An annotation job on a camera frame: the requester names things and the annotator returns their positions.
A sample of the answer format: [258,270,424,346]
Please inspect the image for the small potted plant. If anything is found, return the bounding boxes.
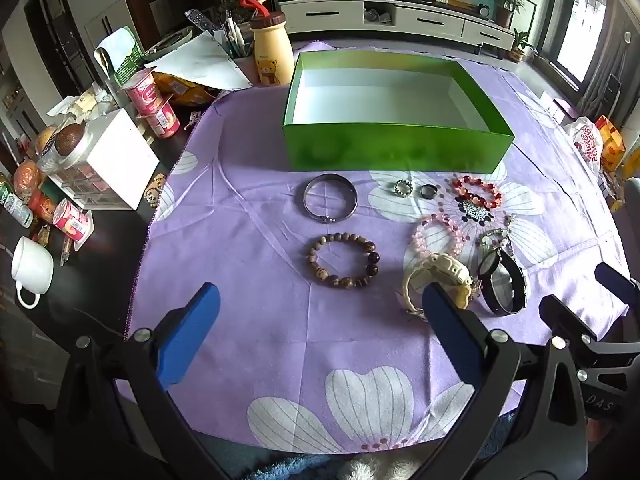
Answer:
[510,30,536,63]

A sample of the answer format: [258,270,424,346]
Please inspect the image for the small pale band wristwatch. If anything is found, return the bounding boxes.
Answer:
[476,214,517,261]

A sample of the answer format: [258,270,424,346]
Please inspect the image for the white tv cabinet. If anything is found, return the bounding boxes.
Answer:
[277,0,516,51]

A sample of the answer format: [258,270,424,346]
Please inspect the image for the tall potted plant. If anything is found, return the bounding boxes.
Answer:
[492,0,526,30]

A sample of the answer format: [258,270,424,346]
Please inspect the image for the blue fleece cloth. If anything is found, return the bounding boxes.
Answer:
[240,452,351,480]

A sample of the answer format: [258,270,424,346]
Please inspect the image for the brown wooden bead bracelet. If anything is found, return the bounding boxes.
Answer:
[306,233,381,289]

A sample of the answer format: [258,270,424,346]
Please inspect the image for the orange snack bag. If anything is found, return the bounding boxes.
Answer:
[152,72,221,107]

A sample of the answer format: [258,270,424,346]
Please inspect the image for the white printed plastic bag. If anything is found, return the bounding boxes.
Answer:
[565,116,608,163]

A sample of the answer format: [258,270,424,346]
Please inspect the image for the red bead bracelet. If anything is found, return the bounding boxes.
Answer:
[452,174,502,209]

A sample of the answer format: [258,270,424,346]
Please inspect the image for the grey remote control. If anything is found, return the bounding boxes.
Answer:
[184,9,221,36]

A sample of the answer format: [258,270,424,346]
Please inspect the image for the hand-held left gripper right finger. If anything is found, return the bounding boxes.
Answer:
[412,282,588,480]

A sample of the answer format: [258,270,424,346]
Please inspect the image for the orange cardboard box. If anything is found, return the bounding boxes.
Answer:
[595,115,628,176]

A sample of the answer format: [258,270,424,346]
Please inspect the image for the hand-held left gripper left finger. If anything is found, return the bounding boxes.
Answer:
[52,282,231,480]

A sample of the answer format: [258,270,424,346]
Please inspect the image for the black wristwatch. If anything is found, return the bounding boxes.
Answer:
[474,247,529,317]

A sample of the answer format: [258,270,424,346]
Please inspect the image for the pink snack packet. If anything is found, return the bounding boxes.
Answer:
[52,198,95,251]

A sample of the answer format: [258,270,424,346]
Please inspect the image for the purple floral cloth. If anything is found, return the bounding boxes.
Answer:
[122,40,633,456]

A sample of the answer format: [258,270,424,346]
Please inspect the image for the white mug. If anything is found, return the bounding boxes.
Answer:
[11,236,55,309]

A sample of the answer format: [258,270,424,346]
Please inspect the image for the pen holder with pens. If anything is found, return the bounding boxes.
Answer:
[212,16,258,86]

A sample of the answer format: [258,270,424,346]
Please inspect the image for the white drawer organizer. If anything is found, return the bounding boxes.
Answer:
[47,108,161,211]

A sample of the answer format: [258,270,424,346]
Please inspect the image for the silver bangle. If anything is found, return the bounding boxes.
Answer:
[303,173,359,222]

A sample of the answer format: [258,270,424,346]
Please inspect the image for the cream plastic wristwatch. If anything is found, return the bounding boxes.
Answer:
[401,252,474,318]

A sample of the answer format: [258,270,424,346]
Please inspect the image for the yellow bear bottle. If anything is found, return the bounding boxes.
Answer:
[248,0,296,86]

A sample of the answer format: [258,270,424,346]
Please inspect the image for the white paper sheets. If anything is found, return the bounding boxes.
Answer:
[145,32,253,92]

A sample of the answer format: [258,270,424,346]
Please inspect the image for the pink yogurt cup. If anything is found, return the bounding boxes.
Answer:
[145,102,181,138]
[123,70,161,116]

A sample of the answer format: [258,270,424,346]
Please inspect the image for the green and white carton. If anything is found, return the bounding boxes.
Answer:
[94,26,146,88]

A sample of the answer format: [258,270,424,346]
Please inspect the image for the green cardboard box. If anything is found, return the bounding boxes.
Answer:
[281,50,516,173]

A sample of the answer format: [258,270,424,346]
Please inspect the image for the pink bead bracelet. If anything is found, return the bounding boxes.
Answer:
[412,213,466,261]

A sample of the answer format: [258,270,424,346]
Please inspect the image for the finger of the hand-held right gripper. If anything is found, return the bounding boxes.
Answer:
[539,294,640,357]
[594,261,640,318]

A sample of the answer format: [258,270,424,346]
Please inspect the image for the brown round fruit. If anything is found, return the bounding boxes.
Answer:
[54,123,86,157]

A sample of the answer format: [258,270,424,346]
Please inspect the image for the light bead bracelet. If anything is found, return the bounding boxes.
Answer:
[142,172,169,211]

